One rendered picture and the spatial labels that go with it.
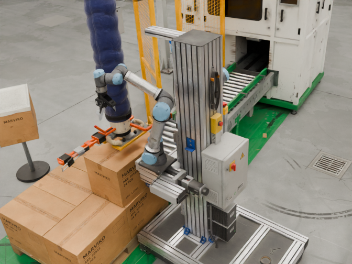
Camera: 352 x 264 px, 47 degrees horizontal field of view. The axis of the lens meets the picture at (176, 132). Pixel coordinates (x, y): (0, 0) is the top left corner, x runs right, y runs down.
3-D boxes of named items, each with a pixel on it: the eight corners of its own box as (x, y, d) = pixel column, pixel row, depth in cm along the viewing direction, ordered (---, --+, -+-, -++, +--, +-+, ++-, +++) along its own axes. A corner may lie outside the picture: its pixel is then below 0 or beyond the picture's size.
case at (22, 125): (0, 121, 478) (-10, 90, 457) (35, 113, 489) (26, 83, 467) (0, 147, 430) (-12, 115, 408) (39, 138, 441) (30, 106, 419)
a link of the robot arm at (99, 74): (102, 73, 269) (90, 73, 271) (105, 88, 275) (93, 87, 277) (106, 68, 276) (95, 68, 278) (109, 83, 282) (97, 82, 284)
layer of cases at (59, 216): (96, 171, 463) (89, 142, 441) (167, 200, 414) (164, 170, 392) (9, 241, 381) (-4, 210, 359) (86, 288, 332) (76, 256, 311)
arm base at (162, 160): (171, 159, 324) (169, 149, 318) (158, 168, 314) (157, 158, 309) (156, 153, 332) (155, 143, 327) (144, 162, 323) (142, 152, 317)
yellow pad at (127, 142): (139, 128, 363) (138, 123, 360) (147, 132, 358) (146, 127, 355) (112, 147, 341) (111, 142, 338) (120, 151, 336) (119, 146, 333)
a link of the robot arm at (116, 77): (123, 69, 277) (109, 68, 280) (118, 76, 268) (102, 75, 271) (125, 79, 281) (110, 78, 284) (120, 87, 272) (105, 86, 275)
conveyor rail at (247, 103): (270, 84, 558) (271, 72, 547) (273, 85, 555) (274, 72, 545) (179, 179, 400) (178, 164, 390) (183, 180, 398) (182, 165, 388)
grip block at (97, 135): (99, 136, 338) (97, 130, 335) (107, 140, 333) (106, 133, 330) (91, 141, 333) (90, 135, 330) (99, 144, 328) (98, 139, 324)
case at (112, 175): (135, 158, 412) (130, 124, 390) (165, 171, 390) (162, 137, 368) (91, 191, 373) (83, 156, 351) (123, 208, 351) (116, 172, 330)
